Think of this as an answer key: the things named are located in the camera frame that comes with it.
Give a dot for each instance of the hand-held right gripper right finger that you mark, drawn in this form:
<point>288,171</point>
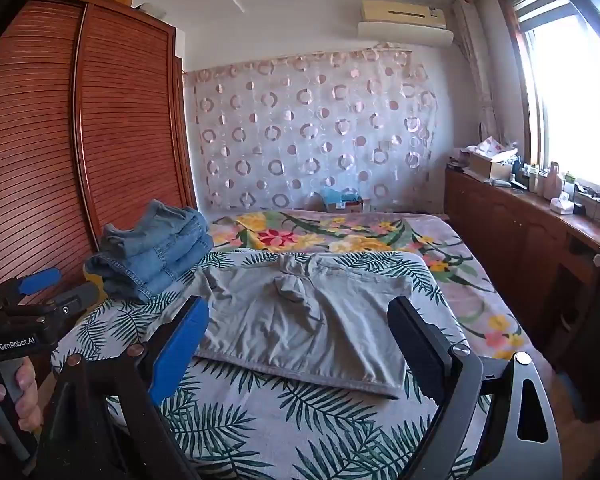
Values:
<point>420,350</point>

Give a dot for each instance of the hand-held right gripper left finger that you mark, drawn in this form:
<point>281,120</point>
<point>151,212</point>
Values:
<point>180,355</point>

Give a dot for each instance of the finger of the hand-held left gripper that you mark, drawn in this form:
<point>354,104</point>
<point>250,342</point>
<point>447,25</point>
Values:
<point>40,281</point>
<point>77,301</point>

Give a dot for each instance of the grey pants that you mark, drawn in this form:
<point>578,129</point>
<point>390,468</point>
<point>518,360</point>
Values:
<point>290,330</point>

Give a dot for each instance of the person's left hand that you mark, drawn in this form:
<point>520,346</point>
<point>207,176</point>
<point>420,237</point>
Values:
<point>30,405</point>

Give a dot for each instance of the folded blue jeans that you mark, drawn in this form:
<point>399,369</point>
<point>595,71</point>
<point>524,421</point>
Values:
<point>150,260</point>

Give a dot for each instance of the pink floral blanket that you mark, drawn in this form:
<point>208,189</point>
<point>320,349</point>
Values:
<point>460,260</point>

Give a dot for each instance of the leaf print blanket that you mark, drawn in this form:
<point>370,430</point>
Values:
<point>280,435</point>

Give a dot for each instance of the long wooden cabinet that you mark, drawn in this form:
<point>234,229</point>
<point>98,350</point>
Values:
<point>505,240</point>

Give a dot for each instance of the teal item on box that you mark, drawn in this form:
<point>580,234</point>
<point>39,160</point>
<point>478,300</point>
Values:
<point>342,204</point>

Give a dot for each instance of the wooden slatted wardrobe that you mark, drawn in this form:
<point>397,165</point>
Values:
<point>105,110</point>

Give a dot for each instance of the plain cardboard box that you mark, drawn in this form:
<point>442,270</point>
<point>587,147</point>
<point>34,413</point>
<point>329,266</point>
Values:
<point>485,165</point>

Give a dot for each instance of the white tissue box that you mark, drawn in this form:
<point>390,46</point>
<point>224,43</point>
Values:
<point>561,206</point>

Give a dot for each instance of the white plastic bottle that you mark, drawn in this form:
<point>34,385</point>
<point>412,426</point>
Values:
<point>552,182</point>

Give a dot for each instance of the circle print sheer curtain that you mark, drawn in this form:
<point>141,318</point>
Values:
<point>305,135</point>

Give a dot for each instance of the window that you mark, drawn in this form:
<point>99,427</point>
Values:
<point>565,100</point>

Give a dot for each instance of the bundled white window curtain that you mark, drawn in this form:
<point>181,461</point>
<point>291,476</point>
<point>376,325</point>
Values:
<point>472,60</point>

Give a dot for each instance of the cream air conditioner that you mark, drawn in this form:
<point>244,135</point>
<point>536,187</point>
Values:
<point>405,30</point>

